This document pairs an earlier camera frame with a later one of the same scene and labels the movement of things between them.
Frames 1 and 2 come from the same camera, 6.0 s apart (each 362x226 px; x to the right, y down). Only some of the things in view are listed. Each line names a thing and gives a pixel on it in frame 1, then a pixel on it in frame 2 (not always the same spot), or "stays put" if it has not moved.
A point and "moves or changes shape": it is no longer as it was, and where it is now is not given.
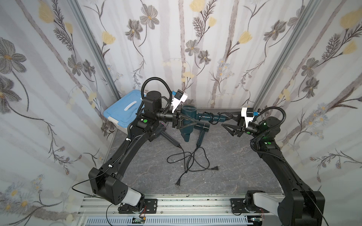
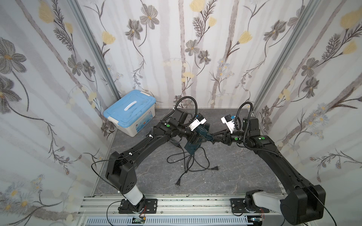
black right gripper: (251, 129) to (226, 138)
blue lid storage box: (122, 112) stays put
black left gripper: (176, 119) to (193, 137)
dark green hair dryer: (189, 116) moves or changes shape
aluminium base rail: (179, 210) stays put
